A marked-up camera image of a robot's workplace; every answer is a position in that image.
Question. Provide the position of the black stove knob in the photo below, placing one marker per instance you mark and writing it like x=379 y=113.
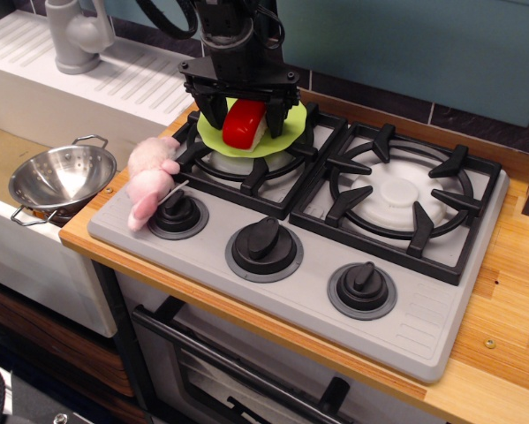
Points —
x=264 y=252
x=362 y=291
x=181 y=216

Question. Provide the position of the red toy sushi piece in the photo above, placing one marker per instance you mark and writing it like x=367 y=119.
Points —
x=245 y=124

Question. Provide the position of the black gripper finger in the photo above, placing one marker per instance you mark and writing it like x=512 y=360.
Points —
x=214 y=108
x=275 y=115

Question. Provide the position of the black oven door handle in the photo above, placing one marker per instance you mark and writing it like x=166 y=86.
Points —
x=323 y=412

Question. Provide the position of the grey toy faucet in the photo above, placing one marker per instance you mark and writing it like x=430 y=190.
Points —
x=78 y=40

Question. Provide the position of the white toy sink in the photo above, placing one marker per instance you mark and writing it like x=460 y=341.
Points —
x=135 y=92

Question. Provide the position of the grey toy stove top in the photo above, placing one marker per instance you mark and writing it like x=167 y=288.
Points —
x=415 y=338

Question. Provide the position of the green plastic plate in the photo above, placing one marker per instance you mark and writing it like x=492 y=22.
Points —
x=293 y=126

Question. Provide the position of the left black burner grate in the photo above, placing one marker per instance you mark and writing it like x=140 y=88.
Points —
x=270 y=184

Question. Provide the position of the toy oven door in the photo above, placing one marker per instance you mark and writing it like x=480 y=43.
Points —
x=208 y=395

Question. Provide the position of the middle black stove knob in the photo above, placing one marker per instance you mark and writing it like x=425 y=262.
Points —
x=264 y=252

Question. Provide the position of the right black stove knob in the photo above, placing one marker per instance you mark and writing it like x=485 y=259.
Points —
x=362 y=291

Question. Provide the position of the teal box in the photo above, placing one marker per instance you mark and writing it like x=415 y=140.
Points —
x=469 y=55

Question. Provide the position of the right black burner grate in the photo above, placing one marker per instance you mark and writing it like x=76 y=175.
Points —
x=411 y=203

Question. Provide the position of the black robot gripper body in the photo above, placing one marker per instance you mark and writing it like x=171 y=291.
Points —
x=238 y=66

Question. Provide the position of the left black stove knob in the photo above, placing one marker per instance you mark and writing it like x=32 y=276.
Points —
x=181 y=216

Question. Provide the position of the black burner grate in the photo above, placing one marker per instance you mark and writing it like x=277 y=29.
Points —
x=270 y=184
x=411 y=203

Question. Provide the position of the steel colander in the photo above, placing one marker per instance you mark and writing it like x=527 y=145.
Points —
x=55 y=185

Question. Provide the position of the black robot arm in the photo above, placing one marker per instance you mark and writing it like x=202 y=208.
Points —
x=229 y=18

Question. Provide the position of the pink plush toy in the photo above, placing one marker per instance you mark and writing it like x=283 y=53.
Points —
x=151 y=167

